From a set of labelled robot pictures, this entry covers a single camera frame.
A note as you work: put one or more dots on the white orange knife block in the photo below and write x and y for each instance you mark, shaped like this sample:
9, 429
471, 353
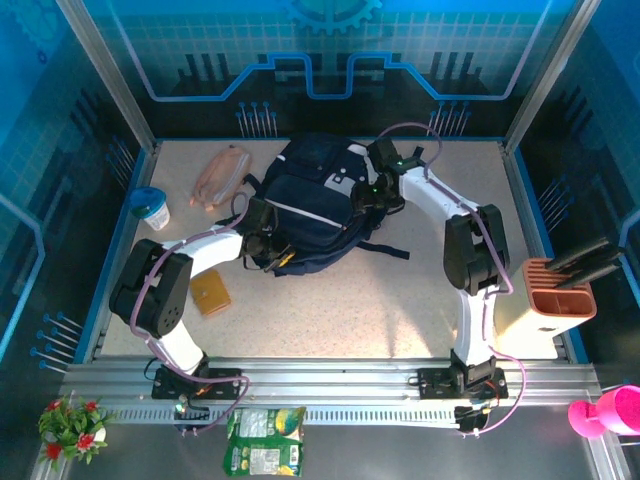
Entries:
520, 305

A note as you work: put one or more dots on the pink zipped pencil case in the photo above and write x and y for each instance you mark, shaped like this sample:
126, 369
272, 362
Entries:
220, 175

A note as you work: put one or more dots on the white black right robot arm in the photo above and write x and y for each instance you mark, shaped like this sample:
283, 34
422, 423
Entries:
425, 187

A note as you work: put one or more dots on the mustard yellow leather wallet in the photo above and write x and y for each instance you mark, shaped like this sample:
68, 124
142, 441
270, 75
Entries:
210, 295

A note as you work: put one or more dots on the pink plastic goblet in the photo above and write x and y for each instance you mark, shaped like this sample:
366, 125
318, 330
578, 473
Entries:
617, 407

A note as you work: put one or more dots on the artificial plant with red flowers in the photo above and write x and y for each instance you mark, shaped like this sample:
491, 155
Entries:
75, 427

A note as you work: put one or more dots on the aluminium mounting rail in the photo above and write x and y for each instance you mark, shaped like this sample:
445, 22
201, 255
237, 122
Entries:
325, 385

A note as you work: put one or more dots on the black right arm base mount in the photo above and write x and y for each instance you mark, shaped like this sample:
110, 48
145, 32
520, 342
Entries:
432, 382

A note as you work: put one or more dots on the white cup with blue lid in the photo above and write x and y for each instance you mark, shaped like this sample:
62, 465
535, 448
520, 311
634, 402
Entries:
157, 215

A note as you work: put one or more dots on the navy blue backpack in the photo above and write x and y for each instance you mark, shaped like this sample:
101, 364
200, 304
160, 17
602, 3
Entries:
310, 210

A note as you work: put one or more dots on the green snack bag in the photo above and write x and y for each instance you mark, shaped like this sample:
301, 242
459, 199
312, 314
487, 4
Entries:
262, 440

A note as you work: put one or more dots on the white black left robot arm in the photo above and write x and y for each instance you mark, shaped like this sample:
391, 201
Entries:
210, 247

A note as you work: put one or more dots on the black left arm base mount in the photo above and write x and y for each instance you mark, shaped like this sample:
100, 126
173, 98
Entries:
225, 380

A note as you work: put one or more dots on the aluminium frame post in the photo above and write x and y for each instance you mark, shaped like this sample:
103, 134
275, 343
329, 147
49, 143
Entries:
547, 75
113, 75

